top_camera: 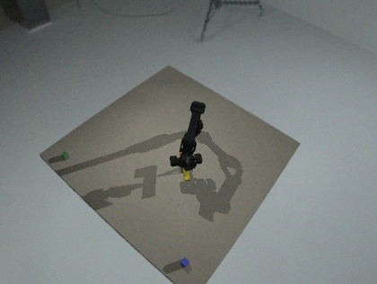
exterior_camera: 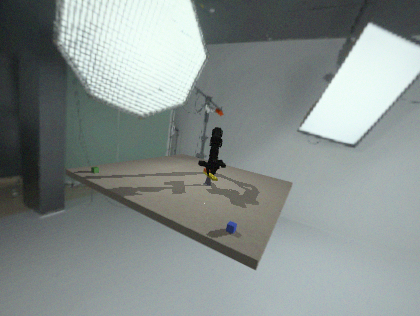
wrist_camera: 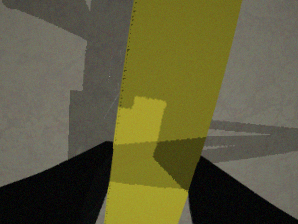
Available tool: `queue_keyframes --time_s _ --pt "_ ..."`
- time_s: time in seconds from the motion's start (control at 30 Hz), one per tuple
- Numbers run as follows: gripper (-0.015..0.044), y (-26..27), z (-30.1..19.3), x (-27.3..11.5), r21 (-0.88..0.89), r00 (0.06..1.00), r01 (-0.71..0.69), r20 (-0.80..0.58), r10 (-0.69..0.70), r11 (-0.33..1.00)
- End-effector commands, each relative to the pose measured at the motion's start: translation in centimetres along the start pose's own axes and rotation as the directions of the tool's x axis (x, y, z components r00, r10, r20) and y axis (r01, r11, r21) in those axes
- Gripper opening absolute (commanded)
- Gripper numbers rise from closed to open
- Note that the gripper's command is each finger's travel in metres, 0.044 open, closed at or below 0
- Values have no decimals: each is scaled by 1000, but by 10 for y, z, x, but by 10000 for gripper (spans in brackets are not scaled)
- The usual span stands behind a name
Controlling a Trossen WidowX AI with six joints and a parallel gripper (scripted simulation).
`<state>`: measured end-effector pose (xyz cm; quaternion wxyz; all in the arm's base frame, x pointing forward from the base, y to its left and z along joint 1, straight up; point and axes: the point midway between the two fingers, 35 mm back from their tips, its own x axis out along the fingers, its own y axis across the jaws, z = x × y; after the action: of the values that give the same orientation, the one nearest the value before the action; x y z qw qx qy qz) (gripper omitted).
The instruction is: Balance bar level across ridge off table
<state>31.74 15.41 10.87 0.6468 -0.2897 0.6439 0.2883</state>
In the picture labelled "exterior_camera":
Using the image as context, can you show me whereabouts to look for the small blue cube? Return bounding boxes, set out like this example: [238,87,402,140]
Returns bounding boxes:
[226,221,237,234]

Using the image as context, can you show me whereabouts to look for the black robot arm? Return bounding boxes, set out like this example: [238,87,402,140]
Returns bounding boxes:
[209,127,223,174]

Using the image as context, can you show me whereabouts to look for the yellow bar with red end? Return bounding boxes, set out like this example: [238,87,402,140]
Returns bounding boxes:
[203,168,218,181]

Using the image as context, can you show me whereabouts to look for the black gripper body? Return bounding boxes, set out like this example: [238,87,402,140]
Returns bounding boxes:
[198,155,226,168]

